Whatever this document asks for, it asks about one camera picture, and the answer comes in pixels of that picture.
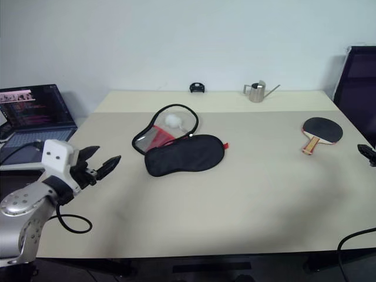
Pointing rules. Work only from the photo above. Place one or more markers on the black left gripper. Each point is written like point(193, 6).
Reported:
point(83, 173)

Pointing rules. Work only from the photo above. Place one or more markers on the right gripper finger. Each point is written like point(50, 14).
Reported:
point(366, 150)

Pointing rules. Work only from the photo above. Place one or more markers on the red and black zippered case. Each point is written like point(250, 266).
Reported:
point(185, 158)

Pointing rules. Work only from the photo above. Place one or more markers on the open blue laptop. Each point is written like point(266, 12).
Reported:
point(35, 117)

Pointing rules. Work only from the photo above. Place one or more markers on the white crumpled paper wad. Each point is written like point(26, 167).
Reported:
point(173, 120)

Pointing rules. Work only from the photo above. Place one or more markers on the small black round device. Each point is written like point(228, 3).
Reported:
point(197, 87)

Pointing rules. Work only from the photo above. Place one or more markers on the steel watering can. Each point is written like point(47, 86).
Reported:
point(258, 92)

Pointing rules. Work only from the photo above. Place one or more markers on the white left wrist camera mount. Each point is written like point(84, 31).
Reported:
point(55, 157)

